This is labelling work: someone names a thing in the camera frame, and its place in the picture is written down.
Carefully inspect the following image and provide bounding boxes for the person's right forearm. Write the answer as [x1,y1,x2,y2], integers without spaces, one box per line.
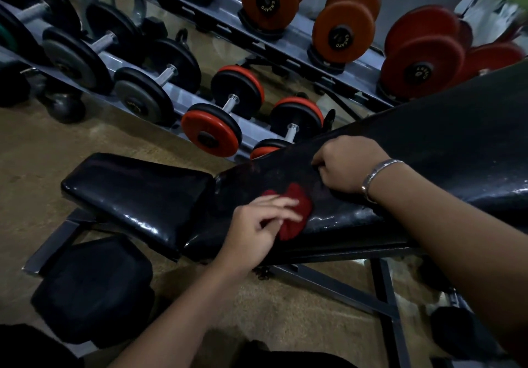
[366,161,528,368]

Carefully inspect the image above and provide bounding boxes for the black bench seat pad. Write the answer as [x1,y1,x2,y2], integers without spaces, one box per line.
[61,152,215,262]

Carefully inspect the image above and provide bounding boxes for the person's left forearm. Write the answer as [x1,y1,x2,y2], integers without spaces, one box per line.
[108,256,253,368]

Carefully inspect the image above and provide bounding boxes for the person's black trousers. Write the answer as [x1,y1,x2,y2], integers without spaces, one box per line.
[0,323,360,368]

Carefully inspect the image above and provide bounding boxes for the grey metal bench frame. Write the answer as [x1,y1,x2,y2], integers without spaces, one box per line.
[23,209,413,368]

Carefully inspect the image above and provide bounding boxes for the person's left hand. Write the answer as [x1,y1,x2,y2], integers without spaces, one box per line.
[214,195,304,276]

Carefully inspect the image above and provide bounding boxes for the black bench backrest pad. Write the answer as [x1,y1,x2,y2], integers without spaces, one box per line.
[181,60,528,266]

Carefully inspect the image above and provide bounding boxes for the person's right hand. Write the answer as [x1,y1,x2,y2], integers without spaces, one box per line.
[311,134,391,195]

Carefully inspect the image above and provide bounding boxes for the silver bracelet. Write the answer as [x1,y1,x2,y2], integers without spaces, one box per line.
[361,159,406,204]

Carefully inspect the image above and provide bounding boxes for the black dumbbell with red ends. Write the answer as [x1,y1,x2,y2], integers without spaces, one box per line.
[250,96,325,161]
[181,65,265,158]

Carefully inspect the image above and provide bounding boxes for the black kettlebell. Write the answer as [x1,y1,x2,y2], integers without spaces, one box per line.
[45,89,87,125]

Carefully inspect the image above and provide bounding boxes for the black grey dumbbell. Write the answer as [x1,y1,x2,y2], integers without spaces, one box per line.
[113,38,203,127]
[0,0,82,66]
[42,2,143,95]

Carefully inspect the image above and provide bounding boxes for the grey metal dumbbell rack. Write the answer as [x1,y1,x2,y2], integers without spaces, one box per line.
[0,0,398,163]

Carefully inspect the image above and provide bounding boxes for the white glossy sheet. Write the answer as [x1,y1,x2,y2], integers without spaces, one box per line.
[454,0,528,47]

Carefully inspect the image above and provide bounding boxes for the red cloth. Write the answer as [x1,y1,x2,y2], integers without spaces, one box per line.
[262,182,314,242]

